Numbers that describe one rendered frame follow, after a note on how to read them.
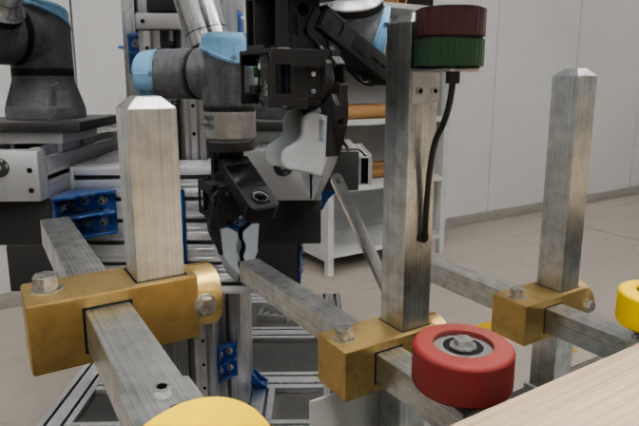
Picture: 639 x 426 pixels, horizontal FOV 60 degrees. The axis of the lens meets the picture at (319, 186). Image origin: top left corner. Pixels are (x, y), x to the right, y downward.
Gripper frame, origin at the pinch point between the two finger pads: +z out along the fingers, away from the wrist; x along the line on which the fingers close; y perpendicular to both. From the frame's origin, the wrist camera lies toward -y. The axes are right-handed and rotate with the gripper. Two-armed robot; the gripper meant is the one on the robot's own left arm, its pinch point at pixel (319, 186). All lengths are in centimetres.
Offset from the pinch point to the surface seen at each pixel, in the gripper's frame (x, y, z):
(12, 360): -194, 27, 101
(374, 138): -252, -199, 28
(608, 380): 28.5, -7.0, 10.4
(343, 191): 0.2, -3.0, 0.8
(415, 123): 9.6, -4.5, -7.1
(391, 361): 12.3, -0.2, 14.4
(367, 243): 1.8, -5.0, 6.6
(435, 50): 13.9, -2.7, -13.3
